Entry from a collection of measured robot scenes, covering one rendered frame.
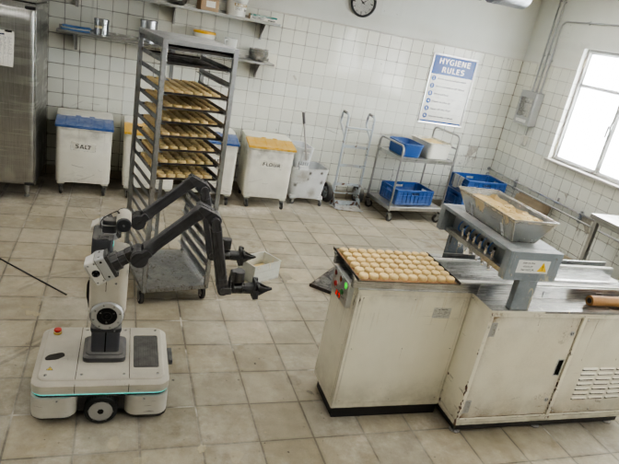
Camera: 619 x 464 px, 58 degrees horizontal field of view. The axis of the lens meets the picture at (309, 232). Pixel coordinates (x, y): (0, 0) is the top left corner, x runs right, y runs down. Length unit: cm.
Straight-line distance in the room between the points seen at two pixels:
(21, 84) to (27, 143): 53
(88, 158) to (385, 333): 391
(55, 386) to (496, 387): 233
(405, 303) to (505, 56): 543
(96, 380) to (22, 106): 332
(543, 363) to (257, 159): 383
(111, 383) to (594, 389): 281
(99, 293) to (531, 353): 235
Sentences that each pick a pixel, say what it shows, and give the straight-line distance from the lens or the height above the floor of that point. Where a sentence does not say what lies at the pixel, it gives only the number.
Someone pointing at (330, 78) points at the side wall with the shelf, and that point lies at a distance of 694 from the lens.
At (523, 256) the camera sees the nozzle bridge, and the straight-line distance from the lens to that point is 303.
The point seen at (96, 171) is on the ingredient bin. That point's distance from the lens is 613.
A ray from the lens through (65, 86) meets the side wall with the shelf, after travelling 661.
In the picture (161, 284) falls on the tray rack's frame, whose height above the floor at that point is 15.
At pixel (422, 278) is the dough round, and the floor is 92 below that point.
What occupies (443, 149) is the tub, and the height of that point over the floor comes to 93.
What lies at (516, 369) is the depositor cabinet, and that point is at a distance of 345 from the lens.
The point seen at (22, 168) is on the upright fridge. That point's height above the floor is 31.
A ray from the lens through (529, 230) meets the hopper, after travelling 313.
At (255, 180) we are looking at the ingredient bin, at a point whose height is 32.
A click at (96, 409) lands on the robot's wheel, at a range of 309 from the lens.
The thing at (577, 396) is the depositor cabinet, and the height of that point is 25.
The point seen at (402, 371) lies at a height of 33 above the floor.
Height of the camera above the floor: 205
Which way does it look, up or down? 20 degrees down
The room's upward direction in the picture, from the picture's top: 11 degrees clockwise
